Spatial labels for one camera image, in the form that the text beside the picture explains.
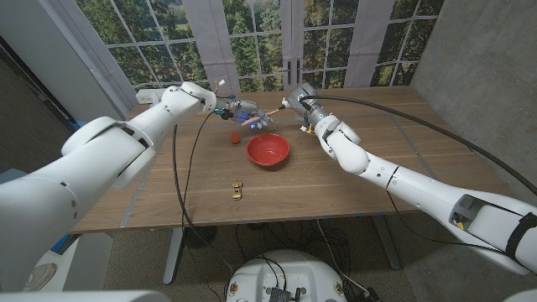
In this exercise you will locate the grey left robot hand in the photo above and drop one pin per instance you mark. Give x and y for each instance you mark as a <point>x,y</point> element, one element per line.
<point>247,107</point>

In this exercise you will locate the wooden toothbrush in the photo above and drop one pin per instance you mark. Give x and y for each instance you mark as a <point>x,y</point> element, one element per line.
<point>274,111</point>

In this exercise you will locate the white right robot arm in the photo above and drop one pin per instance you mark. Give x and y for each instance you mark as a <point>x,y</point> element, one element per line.
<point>419,189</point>

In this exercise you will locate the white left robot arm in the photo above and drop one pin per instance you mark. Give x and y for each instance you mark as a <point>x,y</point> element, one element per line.
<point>105,159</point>

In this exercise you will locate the red bowl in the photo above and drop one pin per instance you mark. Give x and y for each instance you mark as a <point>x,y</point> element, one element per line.
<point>268,149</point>

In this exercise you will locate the yellow toy car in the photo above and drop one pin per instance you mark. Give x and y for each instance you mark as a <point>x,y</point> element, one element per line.
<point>237,190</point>

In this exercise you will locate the printed window backdrop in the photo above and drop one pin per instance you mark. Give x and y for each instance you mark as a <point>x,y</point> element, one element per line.
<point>210,42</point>

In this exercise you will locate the white power strip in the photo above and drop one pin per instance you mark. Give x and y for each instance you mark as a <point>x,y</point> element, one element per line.
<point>147,96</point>

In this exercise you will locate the black round fan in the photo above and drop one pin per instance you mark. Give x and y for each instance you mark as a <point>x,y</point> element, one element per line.
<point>200,237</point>

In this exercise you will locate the white table leg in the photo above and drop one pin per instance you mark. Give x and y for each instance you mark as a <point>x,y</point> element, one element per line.
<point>388,243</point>
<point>173,256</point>

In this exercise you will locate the white robot torso base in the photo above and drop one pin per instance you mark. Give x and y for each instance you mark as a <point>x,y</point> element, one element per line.
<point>285,272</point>

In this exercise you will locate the blue chair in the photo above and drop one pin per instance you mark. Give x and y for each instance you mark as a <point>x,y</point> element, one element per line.
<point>6,174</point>

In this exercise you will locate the white shoe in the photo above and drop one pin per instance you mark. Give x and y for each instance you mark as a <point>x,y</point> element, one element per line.
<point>40,277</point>

